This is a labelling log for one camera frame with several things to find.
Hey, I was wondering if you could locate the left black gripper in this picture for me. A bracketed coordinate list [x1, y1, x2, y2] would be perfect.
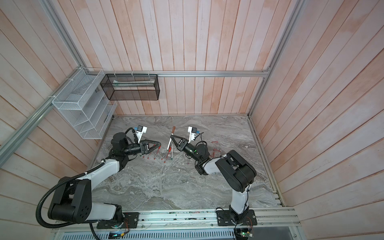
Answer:
[123, 138, 161, 156]

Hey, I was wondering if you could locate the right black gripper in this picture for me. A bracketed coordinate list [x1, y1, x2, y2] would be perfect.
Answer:
[172, 136, 202, 165]

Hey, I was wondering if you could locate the brown marker pen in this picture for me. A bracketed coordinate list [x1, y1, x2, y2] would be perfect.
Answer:
[167, 126, 176, 151]

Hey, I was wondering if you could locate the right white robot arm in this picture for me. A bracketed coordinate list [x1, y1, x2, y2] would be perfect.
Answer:
[171, 135, 257, 224]

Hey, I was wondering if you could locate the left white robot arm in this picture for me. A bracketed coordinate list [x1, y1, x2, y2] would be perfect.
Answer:
[48, 132, 161, 228]

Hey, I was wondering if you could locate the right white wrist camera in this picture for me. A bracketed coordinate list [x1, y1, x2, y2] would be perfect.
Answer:
[188, 127, 199, 143]

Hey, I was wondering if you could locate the black wire mesh basket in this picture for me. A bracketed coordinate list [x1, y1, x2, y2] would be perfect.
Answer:
[101, 74, 160, 101]

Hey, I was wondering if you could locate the white wire mesh shelf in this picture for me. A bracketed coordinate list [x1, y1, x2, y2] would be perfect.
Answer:
[52, 68, 117, 140]

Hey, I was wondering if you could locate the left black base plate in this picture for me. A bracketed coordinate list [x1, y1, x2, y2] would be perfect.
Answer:
[97, 212, 140, 230]

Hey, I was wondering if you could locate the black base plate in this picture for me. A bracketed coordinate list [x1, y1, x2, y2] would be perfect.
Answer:
[216, 208, 258, 227]
[97, 212, 140, 230]

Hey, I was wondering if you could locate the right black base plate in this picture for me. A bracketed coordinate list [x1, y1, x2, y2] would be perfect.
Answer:
[216, 208, 258, 227]

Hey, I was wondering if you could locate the horizontal aluminium wall rail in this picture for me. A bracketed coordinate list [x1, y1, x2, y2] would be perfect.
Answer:
[86, 68, 270, 78]

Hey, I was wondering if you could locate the left black corrugated cable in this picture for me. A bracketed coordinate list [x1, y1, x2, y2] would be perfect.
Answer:
[35, 127, 139, 240]

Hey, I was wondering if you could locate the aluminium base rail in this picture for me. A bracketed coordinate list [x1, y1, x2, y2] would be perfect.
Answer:
[50, 207, 306, 240]

